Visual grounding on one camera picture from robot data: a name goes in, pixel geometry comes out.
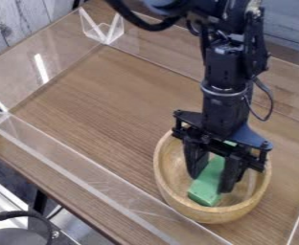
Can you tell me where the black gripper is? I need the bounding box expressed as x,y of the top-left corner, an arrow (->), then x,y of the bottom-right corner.
173,86 -> 273,193

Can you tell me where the green rectangular block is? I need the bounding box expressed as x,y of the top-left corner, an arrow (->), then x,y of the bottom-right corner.
188,152 -> 225,207

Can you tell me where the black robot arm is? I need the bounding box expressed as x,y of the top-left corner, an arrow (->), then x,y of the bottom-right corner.
106,0 -> 273,193

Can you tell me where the black metal table leg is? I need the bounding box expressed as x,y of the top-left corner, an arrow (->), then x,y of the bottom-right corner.
34,190 -> 49,214

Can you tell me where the clear acrylic tray wall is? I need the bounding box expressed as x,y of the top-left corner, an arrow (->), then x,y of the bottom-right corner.
0,1 -> 299,245

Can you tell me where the brown wooden bowl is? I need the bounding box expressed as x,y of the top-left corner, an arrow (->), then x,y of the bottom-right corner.
154,131 -> 273,224

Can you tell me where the black cable on floor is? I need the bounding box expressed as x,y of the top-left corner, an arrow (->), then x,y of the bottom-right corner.
0,210 -> 55,245

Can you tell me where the clear acrylic corner bracket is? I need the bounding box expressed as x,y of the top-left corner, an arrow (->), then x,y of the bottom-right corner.
78,8 -> 125,45

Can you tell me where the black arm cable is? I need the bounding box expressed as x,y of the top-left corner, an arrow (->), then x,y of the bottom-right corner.
244,78 -> 276,123

